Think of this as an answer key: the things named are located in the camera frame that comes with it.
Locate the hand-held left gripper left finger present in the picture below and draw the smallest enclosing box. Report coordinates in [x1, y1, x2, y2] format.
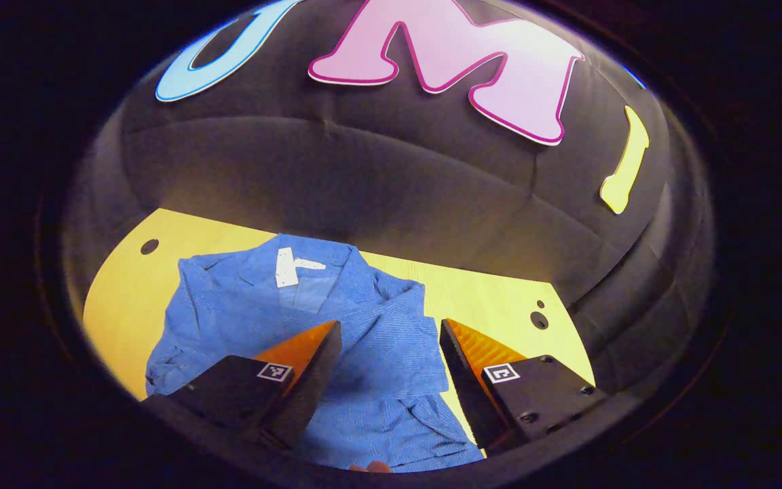
[143, 321, 343, 449]

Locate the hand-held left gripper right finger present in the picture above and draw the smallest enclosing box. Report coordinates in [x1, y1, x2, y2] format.
[440, 318, 609, 456]

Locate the blue button shirt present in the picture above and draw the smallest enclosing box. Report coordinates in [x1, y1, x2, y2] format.
[145, 233, 483, 474]

